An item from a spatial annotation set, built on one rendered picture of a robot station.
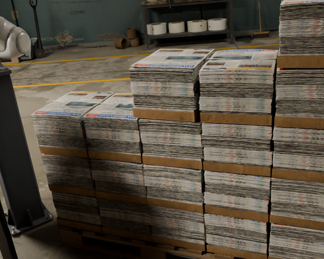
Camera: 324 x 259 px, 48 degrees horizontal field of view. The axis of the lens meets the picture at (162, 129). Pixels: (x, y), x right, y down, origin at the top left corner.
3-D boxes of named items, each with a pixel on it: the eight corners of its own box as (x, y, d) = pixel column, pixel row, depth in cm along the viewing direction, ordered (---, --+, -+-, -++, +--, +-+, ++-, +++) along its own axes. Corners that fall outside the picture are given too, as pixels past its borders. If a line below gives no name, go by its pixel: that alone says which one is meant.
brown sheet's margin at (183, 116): (163, 91, 195) (162, 84, 194) (216, 93, 185) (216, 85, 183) (132, 117, 163) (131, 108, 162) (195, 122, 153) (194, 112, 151)
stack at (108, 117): (93, 207, 248) (72, 89, 215) (273, 235, 208) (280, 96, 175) (60, 245, 215) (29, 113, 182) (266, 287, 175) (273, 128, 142)
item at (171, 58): (160, 50, 186) (160, 48, 186) (216, 50, 176) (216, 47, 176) (129, 68, 155) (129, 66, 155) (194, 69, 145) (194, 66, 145)
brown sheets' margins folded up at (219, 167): (90, 189, 242) (77, 118, 222) (273, 215, 202) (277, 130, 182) (56, 225, 209) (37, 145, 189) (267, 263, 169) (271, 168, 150)
